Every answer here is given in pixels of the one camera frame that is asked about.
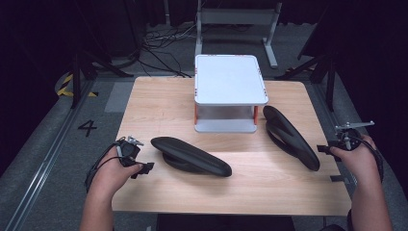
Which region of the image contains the black tripod stand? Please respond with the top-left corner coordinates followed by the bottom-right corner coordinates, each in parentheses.
top-left (274, 52), bottom-right (339, 114)
top-left (70, 47), bottom-right (135, 110)

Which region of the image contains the white two-tier shoe rack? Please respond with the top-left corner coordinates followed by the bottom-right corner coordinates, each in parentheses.
top-left (193, 54), bottom-right (269, 134)

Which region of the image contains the person's right hand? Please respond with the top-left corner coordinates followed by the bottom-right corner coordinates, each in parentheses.
top-left (329, 134), bottom-right (383, 191)

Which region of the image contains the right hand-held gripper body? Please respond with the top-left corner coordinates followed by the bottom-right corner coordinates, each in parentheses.
top-left (332, 120), bottom-right (376, 152)

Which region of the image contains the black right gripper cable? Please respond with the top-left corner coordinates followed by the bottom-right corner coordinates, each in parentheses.
top-left (360, 135), bottom-right (385, 183)

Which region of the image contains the bundle of black floor cables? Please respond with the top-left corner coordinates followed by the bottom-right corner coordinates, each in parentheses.
top-left (138, 20), bottom-right (197, 79)

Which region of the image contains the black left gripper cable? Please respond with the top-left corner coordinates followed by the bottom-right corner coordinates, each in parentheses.
top-left (84, 140), bottom-right (125, 194)

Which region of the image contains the yellow and black tape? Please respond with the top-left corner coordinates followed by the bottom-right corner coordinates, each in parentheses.
top-left (56, 73), bottom-right (99, 98)

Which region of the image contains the person's left hand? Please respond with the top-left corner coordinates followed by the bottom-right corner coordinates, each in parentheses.
top-left (90, 147), bottom-right (144, 197)

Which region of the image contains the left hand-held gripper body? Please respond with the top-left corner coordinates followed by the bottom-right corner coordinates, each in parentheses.
top-left (115, 135), bottom-right (144, 168)

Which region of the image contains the grey metal stand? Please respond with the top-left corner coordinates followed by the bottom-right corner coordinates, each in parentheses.
top-left (194, 0), bottom-right (284, 70)

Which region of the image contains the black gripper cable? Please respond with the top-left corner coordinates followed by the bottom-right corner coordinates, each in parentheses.
top-left (84, 140), bottom-right (125, 194)
top-left (360, 135), bottom-right (385, 183)

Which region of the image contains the black slipper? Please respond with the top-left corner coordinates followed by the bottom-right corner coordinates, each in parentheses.
top-left (150, 136), bottom-right (233, 178)
top-left (262, 105), bottom-right (321, 172)

